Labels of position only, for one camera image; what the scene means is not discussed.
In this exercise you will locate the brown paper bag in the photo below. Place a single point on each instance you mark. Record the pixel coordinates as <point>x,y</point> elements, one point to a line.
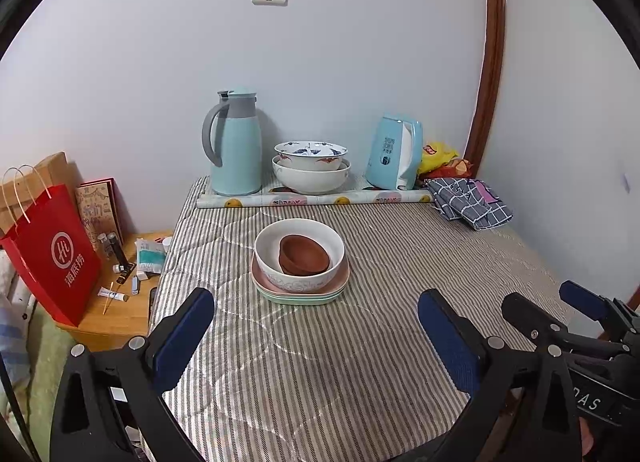
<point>55,170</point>

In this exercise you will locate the striped quilted cover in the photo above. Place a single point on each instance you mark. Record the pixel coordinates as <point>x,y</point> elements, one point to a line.
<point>325,367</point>

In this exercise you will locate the white green packet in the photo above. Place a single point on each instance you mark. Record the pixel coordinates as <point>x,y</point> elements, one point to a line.
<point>150,257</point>

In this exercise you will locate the brown bowl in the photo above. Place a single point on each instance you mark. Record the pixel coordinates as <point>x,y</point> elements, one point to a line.
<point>307,252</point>
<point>287,267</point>

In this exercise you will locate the light blue thermos jug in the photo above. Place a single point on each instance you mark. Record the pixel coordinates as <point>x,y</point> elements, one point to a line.
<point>235,152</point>

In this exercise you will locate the wooden door frame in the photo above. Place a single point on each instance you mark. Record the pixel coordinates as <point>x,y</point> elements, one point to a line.
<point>492,67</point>

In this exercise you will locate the teal green plate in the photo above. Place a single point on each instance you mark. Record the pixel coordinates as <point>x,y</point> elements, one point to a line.
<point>300,298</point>

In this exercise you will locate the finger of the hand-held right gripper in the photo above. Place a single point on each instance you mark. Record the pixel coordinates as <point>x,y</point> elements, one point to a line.
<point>530,322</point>
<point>582,299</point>

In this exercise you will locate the small clear bottle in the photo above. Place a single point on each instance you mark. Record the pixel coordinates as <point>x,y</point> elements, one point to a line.
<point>104,244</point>

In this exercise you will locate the white tube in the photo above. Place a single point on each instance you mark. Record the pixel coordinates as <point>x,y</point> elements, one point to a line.
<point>114,294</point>

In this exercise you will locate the black bottle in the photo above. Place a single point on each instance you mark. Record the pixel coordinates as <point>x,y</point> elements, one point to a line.
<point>119,249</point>

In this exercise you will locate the white patterned bowl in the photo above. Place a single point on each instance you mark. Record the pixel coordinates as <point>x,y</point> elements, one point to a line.
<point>270,252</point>

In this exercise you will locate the kraft printed box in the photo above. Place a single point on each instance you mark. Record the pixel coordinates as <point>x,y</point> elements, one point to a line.
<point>97,212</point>

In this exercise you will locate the yellow snack bag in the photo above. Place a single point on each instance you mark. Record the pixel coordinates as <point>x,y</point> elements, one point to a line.
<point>437,155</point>

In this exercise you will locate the grey checked cloth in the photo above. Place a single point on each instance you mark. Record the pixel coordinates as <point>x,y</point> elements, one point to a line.
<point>465,207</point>

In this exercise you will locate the red paper bag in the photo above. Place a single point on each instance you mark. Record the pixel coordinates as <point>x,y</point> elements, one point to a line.
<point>55,262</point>

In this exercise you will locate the large white bowl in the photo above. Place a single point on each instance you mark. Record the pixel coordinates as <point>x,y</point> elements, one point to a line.
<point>310,182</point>

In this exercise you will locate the crane print bowl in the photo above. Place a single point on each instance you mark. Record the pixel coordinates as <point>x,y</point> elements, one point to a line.
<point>310,148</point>

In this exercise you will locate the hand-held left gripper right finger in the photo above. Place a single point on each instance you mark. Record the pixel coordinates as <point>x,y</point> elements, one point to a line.
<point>450,342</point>

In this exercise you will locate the pink plate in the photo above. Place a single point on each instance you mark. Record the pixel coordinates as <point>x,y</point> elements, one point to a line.
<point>258,272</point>

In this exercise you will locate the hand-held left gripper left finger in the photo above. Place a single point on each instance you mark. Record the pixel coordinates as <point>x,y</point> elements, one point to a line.
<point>182,337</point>

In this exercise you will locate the rolled printed table cover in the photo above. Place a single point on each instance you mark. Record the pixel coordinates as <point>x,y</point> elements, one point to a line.
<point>310,199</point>

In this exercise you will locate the black phone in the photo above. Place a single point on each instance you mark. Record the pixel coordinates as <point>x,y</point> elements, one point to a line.
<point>153,304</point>

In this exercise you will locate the light blue electric kettle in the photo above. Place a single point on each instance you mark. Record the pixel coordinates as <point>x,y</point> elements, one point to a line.
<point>387,157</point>

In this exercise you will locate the wooden nightstand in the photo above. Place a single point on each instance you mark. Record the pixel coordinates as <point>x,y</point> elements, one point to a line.
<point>125,314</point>

